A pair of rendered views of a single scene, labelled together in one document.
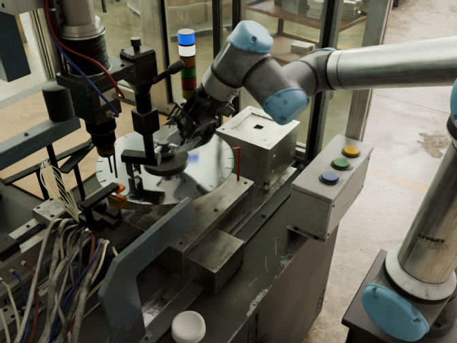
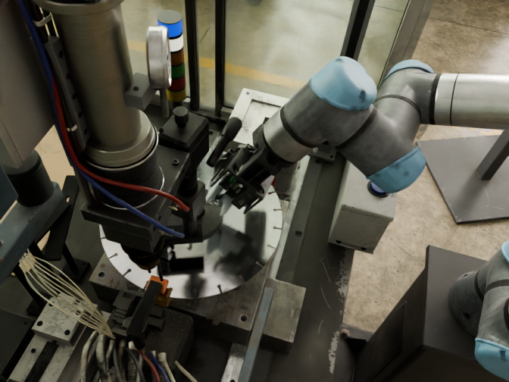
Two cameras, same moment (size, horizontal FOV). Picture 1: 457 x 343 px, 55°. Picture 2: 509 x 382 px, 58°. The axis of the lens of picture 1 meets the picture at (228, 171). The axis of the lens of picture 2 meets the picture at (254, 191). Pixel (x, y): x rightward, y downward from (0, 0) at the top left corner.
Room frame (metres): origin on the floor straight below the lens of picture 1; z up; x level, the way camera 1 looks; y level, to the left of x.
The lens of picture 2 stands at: (0.40, 0.24, 1.65)
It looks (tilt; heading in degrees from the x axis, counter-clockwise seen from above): 53 degrees down; 337
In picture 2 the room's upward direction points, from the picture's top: 6 degrees clockwise
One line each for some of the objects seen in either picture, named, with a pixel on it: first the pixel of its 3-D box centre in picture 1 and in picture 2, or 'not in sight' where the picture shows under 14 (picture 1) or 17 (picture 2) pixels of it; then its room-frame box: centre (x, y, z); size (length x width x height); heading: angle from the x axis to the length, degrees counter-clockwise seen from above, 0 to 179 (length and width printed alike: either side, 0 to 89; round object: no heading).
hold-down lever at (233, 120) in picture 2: (161, 69); (212, 137); (0.81, 0.13, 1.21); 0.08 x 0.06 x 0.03; 145
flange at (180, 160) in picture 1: (164, 155); (192, 210); (0.87, 0.15, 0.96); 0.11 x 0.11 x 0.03
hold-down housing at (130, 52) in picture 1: (141, 88); (185, 167); (0.79, 0.17, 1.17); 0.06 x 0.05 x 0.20; 136
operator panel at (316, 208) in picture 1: (331, 186); (366, 183); (0.93, -0.28, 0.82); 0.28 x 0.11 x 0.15; 145
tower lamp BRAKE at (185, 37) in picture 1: (186, 37); (170, 23); (1.17, 0.11, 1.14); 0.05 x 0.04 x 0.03; 55
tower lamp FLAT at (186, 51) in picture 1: (187, 48); (171, 39); (1.17, 0.11, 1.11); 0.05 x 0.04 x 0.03; 55
